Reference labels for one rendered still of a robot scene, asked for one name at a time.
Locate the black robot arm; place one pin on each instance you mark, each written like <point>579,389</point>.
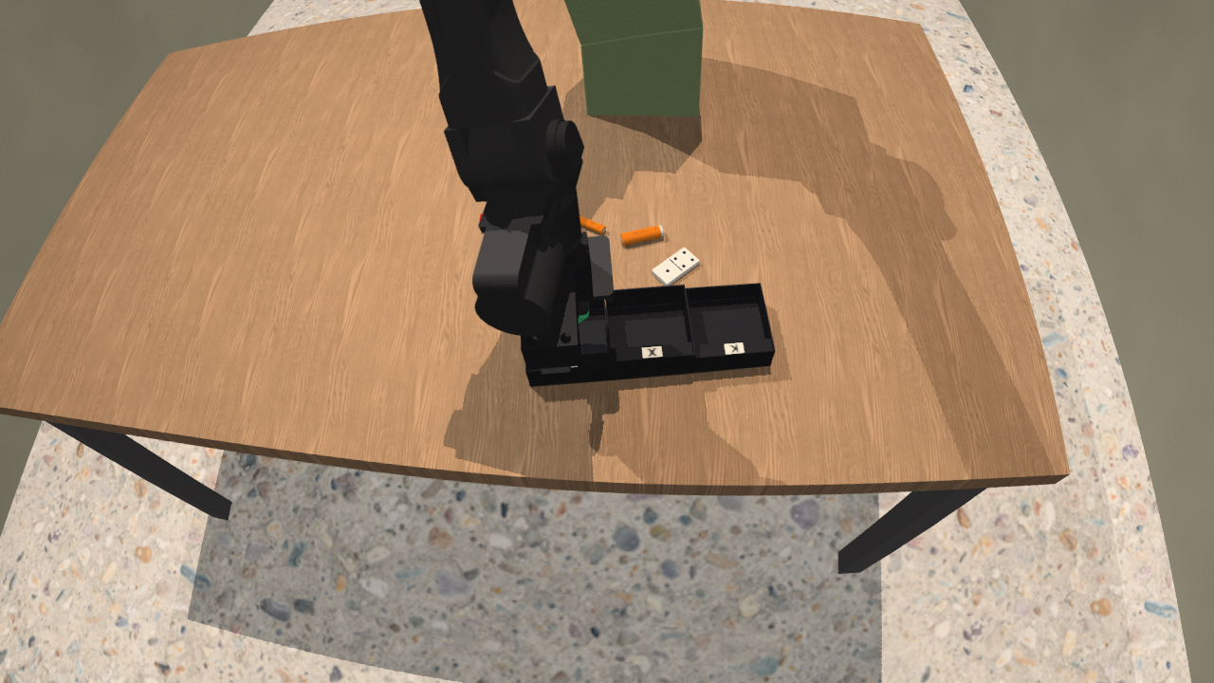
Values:
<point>525,283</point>

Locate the white domino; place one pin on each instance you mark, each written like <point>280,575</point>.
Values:
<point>675,267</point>

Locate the orange aaa battery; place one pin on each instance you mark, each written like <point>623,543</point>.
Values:
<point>591,225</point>

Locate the black rack of three bins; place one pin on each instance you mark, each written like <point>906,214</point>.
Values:
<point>670,330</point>

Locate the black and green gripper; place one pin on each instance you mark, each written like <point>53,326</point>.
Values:
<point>602,275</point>

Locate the orange aa battery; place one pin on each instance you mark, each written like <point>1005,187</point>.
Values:
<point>632,237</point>

